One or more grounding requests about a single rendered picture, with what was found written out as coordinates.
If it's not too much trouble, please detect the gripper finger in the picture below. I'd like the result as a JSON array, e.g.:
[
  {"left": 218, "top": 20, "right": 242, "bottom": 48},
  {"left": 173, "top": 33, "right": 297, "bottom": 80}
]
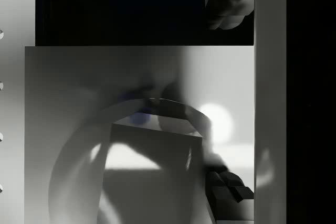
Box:
[
  {"left": 204, "top": 165, "right": 255, "bottom": 224},
  {"left": 205, "top": 0, "right": 255, "bottom": 30}
]

